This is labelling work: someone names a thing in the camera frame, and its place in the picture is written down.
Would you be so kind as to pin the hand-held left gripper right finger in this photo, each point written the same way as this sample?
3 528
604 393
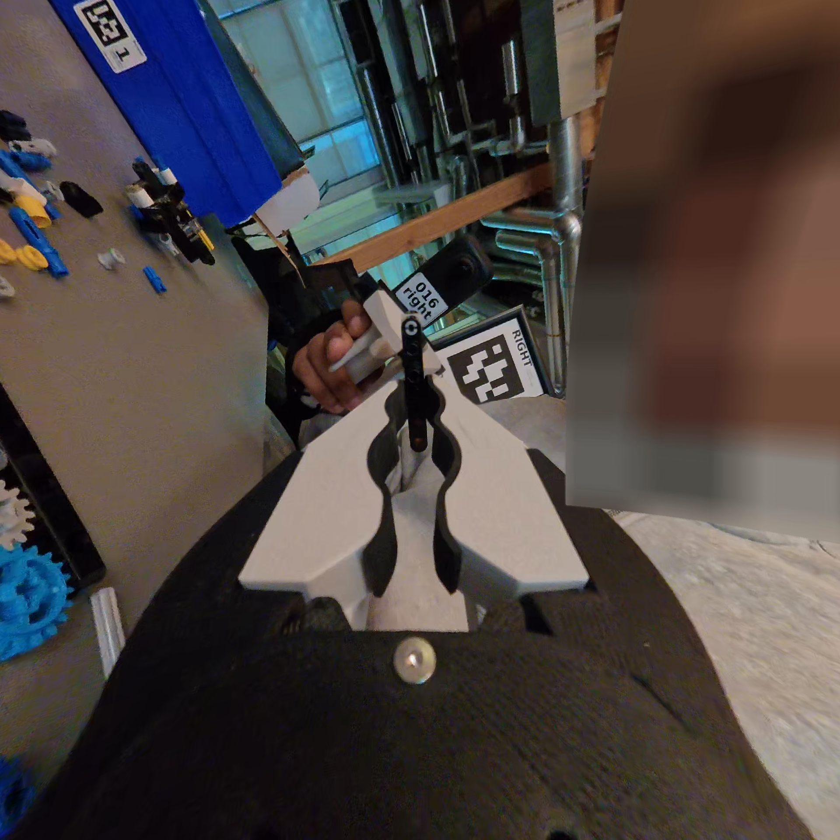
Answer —
512 525

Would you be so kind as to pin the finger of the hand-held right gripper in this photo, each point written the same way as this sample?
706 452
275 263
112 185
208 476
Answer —
384 307
432 363

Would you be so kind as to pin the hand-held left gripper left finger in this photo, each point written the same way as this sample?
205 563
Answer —
315 525

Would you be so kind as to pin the black yellow lego beam assembly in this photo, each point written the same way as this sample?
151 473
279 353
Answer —
413 367

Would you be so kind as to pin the person's right forearm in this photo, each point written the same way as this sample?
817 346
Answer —
318 428

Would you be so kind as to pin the blue lego pin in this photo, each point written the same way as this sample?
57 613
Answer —
155 279

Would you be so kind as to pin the small lego assembly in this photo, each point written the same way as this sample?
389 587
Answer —
167 210

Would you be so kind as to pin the light grey lego bush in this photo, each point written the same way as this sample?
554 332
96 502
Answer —
111 258

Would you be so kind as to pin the long black lego beam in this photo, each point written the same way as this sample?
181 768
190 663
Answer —
39 499

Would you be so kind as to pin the blue lego gear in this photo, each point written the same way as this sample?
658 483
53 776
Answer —
26 597

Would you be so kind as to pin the small white lego gear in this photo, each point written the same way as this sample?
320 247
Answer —
10 513

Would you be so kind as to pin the black angled lego connector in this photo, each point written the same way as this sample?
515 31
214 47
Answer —
82 199

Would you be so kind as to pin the scattered small lego pieces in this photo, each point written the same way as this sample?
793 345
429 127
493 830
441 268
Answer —
31 258

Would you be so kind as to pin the person's right hand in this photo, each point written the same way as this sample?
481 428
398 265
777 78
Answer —
321 367

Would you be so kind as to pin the wooden railing beam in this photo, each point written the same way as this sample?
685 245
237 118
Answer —
446 216

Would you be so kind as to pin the framed black white marker sign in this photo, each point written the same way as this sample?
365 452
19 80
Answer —
492 367

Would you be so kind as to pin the blue storage bin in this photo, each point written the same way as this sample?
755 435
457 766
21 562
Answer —
177 98

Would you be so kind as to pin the silver ventilation duct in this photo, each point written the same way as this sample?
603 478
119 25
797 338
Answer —
564 197

